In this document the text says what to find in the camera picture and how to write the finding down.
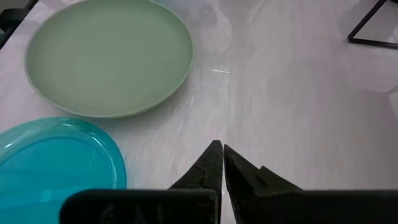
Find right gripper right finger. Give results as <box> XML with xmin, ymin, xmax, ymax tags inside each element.
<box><xmin>223</xmin><ymin>144</ymin><xmax>398</xmax><ymax>224</ymax></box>

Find pale green plate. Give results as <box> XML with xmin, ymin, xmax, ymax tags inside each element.
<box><xmin>24</xmin><ymin>0</ymin><xmax>194</xmax><ymax>119</ymax></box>

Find wooden shelf black metal legs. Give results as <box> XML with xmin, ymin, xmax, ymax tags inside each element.
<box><xmin>347</xmin><ymin>0</ymin><xmax>398</xmax><ymax>49</ymax></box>

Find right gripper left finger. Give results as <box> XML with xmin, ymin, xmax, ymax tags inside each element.
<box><xmin>58</xmin><ymin>139</ymin><xmax>223</xmax><ymax>224</ymax></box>

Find translucent teal plate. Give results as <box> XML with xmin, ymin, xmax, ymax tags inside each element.
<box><xmin>0</xmin><ymin>116</ymin><xmax>127</xmax><ymax>224</ymax></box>

